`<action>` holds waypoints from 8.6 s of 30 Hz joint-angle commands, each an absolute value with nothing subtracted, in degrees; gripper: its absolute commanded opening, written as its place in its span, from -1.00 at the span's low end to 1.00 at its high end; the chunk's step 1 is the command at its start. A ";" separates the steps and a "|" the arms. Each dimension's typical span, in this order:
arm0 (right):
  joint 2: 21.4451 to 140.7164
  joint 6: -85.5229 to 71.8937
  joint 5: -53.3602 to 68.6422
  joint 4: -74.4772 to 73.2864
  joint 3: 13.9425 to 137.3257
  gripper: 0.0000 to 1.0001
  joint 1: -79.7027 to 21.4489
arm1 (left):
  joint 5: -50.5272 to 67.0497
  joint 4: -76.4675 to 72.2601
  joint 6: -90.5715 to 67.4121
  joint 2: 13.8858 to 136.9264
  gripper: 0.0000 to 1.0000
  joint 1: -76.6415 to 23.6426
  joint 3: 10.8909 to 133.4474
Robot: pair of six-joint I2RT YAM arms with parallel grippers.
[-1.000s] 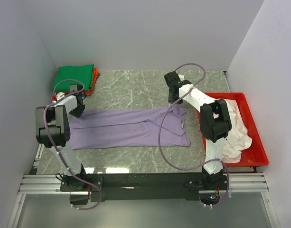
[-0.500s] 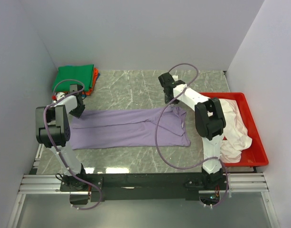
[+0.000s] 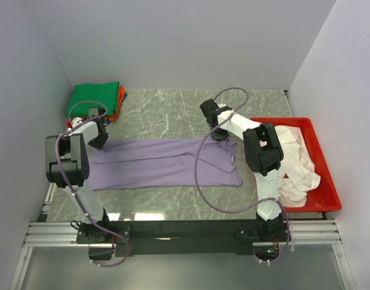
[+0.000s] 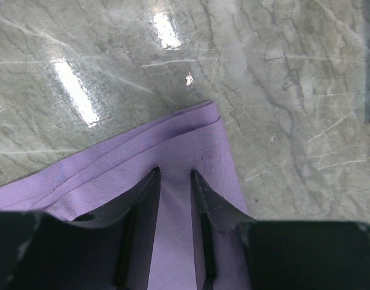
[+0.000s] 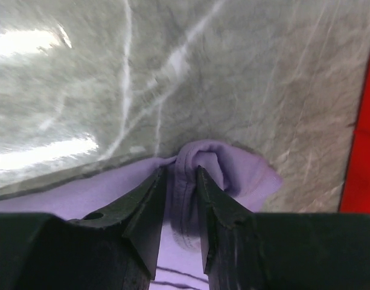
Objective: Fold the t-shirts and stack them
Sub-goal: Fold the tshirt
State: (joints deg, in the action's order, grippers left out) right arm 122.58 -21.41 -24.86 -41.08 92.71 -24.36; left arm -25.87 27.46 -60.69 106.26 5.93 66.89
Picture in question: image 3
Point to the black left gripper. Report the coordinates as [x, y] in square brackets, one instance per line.
[99, 145]

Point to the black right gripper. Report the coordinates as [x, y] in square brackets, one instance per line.
[217, 137]

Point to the lavender t shirt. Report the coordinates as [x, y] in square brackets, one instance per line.
[139, 164]

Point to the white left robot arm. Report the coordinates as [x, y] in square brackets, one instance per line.
[67, 165]

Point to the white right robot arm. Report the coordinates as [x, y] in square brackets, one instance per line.
[263, 155]

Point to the blue folded t shirt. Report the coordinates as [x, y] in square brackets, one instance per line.
[107, 122]

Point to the green folded t shirt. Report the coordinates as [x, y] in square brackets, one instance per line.
[105, 93]

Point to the orange folded t shirt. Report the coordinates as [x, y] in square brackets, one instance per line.
[121, 97]

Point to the black base beam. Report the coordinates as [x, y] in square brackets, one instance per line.
[179, 237]

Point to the white t shirt in bin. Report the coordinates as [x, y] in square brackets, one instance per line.
[297, 174]

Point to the red plastic bin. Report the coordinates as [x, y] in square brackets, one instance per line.
[325, 197]

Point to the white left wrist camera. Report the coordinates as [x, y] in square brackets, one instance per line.
[72, 123]

